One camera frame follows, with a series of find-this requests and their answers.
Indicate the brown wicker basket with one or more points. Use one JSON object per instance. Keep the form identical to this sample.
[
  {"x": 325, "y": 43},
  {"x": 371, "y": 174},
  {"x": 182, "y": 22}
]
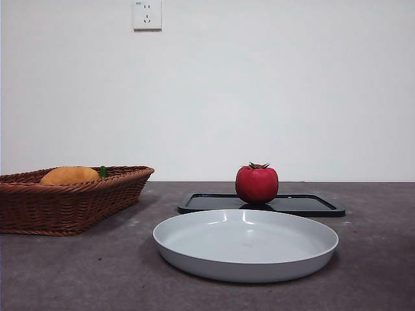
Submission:
[{"x": 58, "y": 210}]

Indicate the black rectangular tray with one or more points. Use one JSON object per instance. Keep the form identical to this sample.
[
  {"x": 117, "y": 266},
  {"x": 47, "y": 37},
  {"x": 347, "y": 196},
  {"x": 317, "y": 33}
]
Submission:
[{"x": 210, "y": 202}]

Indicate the grey round plate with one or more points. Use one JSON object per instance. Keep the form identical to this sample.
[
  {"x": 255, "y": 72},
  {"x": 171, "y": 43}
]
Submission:
[{"x": 246, "y": 249}]

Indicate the white wall socket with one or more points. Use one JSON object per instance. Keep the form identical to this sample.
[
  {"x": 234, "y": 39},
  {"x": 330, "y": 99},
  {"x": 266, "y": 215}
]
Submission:
[{"x": 147, "y": 16}]

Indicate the red tomato with green stem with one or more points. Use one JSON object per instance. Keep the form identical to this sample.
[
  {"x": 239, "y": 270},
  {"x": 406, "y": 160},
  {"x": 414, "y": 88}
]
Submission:
[{"x": 257, "y": 186}]

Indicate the small green vegetable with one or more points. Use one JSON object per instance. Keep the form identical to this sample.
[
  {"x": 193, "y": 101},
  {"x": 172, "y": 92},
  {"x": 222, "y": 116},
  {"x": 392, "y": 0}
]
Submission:
[{"x": 102, "y": 171}]

